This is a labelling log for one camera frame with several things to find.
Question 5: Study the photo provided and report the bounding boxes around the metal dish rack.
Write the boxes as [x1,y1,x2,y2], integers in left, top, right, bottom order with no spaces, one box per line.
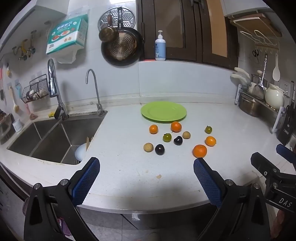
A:
[235,84,285,133]

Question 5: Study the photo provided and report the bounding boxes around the black frying pan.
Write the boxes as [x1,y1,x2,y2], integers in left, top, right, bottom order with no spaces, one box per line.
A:
[101,7,142,67]

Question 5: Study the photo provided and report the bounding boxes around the teal paper towel pack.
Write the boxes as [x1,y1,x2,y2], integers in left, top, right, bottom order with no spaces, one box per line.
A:
[46,7,89,64]

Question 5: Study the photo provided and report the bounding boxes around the round metal steamer rack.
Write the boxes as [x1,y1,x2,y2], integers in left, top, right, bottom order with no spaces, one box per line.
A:
[97,7,137,32]

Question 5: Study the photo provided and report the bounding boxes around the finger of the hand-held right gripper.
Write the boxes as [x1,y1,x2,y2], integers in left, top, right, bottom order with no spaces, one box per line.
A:
[251,152,296,196]
[276,144,296,165]

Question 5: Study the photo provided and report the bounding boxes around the white-handled knives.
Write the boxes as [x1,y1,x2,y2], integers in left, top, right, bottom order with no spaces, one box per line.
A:
[230,67,252,86]

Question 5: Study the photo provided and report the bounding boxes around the chrome pull-down faucet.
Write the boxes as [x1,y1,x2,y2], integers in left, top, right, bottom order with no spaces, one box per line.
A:
[47,59,69,120]

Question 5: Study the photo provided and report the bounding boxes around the wooden cutting board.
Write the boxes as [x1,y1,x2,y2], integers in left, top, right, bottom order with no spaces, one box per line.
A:
[233,13,282,37]

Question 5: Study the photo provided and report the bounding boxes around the stainless steel sink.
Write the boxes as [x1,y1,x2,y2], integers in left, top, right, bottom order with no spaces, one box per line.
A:
[6,111,108,165]

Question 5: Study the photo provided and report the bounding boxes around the large orange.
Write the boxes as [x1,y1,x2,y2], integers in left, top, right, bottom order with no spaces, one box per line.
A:
[193,144,208,158]

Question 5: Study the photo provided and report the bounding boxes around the white pump soap bottle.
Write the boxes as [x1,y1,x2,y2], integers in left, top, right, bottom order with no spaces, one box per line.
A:
[155,30,166,61]

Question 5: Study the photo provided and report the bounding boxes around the brass colander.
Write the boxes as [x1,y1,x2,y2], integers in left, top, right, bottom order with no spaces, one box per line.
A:
[109,32,138,61]

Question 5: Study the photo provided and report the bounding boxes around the cream teapot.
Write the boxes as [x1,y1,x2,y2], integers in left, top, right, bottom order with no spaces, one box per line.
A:
[265,83,288,110]

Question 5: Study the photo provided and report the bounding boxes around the white rice paddle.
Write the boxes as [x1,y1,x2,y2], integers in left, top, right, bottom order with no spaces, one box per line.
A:
[272,54,281,81]

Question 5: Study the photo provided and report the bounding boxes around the black wire basket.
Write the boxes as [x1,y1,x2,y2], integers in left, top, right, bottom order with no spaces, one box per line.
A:
[21,74,50,103]

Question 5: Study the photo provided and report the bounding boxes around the white wire rack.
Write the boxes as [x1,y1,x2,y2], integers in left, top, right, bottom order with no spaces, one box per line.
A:
[240,30,280,52]

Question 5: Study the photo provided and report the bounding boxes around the stainless steel pot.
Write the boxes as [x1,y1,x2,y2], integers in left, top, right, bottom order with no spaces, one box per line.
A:
[239,93,263,117]

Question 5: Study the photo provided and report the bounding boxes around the bicycle-shaped wall hook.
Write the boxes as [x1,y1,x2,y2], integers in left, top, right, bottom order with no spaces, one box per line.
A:
[12,30,37,61]

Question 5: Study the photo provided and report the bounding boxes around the small white cup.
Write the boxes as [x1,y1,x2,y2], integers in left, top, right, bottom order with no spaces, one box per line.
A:
[12,119,23,132]

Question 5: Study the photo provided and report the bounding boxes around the dark wooden window frame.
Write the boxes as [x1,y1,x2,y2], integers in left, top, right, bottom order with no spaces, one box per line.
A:
[136,0,238,70]

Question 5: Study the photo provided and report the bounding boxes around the brass saucepan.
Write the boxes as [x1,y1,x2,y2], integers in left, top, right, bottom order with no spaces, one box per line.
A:
[99,13,119,42]

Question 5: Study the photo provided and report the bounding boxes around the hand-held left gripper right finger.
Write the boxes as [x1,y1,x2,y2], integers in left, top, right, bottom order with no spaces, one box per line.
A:
[193,158,271,241]

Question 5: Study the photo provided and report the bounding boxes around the person's right forearm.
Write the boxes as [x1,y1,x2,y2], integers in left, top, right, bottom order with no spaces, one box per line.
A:
[270,210,288,241]

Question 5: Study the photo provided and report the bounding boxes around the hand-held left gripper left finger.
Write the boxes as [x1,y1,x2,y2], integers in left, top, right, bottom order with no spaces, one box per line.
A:
[24,157,100,241]

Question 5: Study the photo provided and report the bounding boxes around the slim gooseneck faucet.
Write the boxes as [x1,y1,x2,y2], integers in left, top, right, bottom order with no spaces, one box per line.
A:
[86,69,108,116]

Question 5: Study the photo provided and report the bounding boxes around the metal ladle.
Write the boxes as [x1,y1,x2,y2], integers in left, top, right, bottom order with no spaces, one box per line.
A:
[253,54,268,99]

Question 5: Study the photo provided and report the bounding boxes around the white bowl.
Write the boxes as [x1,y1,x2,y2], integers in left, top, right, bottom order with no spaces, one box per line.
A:
[74,143,89,161]

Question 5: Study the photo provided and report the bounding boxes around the wooden dish brush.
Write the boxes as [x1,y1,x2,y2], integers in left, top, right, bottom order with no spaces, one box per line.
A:
[9,86,20,113]

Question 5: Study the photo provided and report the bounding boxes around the green plate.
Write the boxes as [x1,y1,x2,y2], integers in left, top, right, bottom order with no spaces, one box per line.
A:
[141,101,187,123]

